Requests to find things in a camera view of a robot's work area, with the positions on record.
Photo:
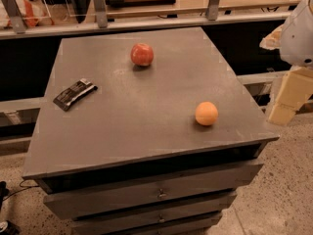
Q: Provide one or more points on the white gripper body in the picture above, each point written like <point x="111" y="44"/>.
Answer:
<point x="297" y="38"/>

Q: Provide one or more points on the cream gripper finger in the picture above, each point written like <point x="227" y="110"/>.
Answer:
<point x="273" y="40"/>
<point x="295" y="90"/>

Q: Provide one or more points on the black rxbar chocolate wrapper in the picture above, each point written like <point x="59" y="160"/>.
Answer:
<point x="67" y="98"/>

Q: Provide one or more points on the orange fruit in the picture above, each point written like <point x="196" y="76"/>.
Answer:
<point x="206" y="113"/>

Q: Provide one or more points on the red apple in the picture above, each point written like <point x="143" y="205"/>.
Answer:
<point x="142" y="54"/>

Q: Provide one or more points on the grey drawer cabinet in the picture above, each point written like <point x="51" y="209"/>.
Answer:
<point x="140" y="122"/>

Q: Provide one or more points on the bottom grey drawer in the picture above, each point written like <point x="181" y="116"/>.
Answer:
<point x="175" y="226"/>

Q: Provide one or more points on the grey drawer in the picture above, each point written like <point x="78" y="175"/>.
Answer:
<point x="175" y="226"/>
<point x="149" y="190"/>
<point x="159" y="214"/>

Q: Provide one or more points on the top grey drawer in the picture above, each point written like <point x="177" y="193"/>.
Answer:
<point x="149" y="190"/>

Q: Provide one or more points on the orange white bag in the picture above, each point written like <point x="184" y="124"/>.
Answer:
<point x="33" y="15"/>

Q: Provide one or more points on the middle grey drawer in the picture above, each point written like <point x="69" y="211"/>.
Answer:
<point x="159" y="214"/>

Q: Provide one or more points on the metal railing frame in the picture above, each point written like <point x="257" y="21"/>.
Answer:
<point x="101" y="18"/>

